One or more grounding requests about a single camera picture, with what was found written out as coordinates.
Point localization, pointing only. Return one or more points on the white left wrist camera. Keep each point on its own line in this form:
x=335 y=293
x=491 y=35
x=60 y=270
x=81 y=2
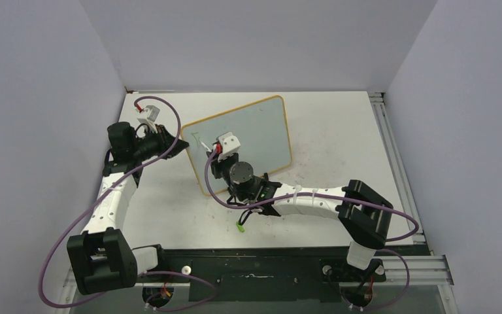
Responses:
x=148 y=117

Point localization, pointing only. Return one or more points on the aluminium frame rail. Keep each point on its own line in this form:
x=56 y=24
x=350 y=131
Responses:
x=400 y=177

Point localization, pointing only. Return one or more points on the white marker pen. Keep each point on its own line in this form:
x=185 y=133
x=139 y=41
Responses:
x=208 y=148

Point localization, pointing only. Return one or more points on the yellow framed whiteboard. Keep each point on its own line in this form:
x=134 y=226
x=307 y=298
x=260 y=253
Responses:
x=261 y=128

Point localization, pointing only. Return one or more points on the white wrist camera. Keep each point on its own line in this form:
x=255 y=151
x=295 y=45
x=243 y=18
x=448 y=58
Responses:
x=148 y=117
x=229 y=145

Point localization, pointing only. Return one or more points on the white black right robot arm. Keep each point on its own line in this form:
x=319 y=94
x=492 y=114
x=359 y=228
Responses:
x=364 y=213

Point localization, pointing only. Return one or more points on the green marker cap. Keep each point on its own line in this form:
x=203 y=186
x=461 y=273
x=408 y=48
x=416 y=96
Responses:
x=240 y=227

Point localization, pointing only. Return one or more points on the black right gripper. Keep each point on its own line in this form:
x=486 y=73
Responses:
x=217 y=165

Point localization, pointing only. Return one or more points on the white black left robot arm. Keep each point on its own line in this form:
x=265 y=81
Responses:
x=101 y=258

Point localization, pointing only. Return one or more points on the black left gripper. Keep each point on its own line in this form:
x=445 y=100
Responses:
x=166 y=141

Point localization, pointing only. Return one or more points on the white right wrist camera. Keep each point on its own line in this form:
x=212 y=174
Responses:
x=229 y=145

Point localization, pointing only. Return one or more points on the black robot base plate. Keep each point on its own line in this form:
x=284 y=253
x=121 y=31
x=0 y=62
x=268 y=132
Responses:
x=274 y=274

